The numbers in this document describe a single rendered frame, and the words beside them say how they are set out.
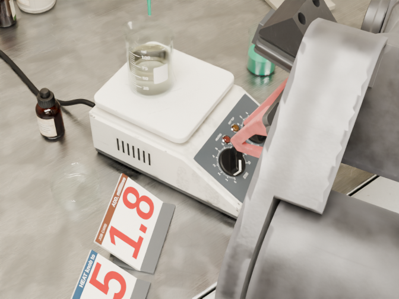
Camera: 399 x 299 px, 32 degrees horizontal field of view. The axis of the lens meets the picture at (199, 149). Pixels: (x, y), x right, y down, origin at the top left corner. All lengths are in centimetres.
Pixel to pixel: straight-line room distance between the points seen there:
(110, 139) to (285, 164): 54
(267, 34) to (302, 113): 28
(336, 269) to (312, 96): 6
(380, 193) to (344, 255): 56
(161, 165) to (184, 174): 3
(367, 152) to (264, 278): 8
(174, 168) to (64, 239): 14
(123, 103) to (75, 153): 11
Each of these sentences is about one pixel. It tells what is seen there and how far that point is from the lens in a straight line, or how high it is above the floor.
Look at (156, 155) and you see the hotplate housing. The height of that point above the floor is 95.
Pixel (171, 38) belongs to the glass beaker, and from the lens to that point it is 74.
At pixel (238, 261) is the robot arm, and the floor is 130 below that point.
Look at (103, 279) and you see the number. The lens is 69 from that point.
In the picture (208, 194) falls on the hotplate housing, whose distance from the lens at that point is 75.
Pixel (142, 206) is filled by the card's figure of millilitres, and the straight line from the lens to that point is 75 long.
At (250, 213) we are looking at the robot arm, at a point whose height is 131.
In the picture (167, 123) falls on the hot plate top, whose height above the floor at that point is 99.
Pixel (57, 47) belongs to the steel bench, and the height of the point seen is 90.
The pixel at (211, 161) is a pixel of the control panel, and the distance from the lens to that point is 74.
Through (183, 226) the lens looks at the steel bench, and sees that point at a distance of 76.
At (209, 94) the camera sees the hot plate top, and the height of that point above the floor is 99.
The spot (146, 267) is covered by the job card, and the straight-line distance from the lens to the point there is 72.
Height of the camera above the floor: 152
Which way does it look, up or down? 49 degrees down
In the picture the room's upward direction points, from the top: 2 degrees clockwise
